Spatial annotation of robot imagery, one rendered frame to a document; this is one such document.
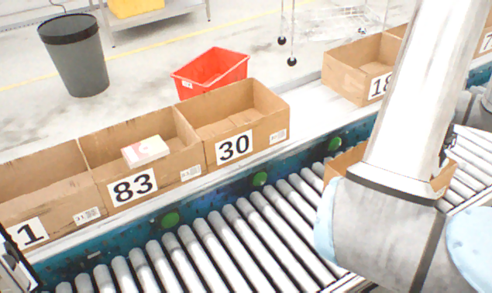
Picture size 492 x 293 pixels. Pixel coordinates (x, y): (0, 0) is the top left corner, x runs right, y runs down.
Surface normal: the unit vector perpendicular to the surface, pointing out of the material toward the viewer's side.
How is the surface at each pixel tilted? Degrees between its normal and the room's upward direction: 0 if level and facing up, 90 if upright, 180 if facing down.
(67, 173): 89
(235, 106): 90
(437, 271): 52
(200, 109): 90
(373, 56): 90
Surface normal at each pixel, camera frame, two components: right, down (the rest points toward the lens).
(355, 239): -0.48, 0.04
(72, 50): 0.32, 0.65
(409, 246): -0.33, -0.33
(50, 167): 0.50, 0.53
